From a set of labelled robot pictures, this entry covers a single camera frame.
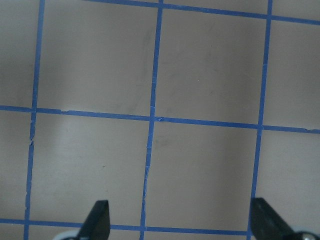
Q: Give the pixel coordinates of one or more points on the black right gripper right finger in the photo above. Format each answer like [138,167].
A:
[267,224]

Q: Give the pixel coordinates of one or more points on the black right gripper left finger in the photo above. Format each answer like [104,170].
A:
[95,227]

